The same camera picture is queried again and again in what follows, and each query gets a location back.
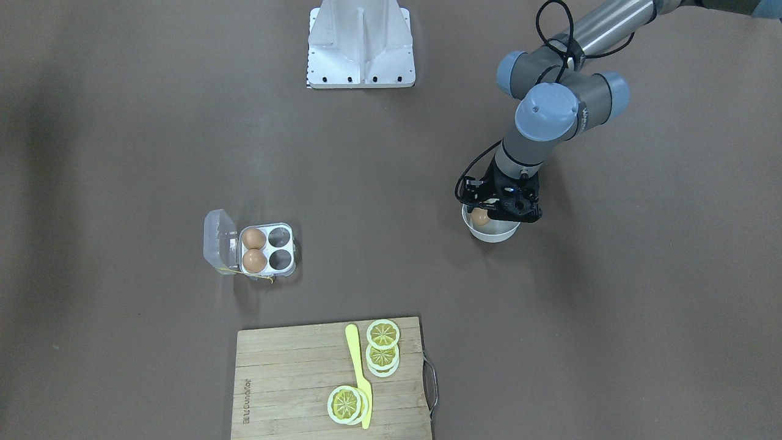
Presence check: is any white bowl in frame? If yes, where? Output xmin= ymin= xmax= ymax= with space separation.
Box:
xmin=461 ymin=204 xmax=520 ymax=243

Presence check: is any brown egg rear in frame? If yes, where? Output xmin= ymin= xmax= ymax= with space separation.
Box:
xmin=242 ymin=227 xmax=266 ymax=250

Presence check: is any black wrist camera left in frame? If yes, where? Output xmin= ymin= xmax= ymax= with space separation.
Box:
xmin=455 ymin=176 xmax=494 ymax=209

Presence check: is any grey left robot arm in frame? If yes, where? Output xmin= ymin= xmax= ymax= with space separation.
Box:
xmin=466 ymin=1 xmax=681 ymax=222

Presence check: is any brown egg from bowl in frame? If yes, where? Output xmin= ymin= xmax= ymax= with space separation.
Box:
xmin=469 ymin=208 xmax=491 ymax=228

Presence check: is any lemon slice under near knife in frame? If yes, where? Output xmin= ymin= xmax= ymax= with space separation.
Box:
xmin=348 ymin=387 xmax=370 ymax=425

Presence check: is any brown egg front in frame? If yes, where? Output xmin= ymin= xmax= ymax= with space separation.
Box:
xmin=242 ymin=249 xmax=268 ymax=274

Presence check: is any lemon slice under middle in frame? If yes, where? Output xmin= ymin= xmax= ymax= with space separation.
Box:
xmin=368 ymin=362 xmax=399 ymax=378

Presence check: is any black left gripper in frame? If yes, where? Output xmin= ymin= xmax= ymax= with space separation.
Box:
xmin=487 ymin=164 xmax=543 ymax=223

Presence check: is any metal board handle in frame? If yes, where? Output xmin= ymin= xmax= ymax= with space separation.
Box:
xmin=422 ymin=351 xmax=439 ymax=422

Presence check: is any white metal mount base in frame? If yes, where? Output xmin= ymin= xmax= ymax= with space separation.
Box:
xmin=305 ymin=1 xmax=416 ymax=89

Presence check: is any yellow plastic knife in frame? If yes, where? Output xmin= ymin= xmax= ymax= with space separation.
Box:
xmin=345 ymin=323 xmax=373 ymax=430

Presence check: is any yellow string on box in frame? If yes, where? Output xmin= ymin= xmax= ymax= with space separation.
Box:
xmin=215 ymin=265 xmax=276 ymax=287

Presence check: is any clear plastic egg box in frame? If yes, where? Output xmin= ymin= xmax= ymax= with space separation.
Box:
xmin=203 ymin=209 xmax=296 ymax=279

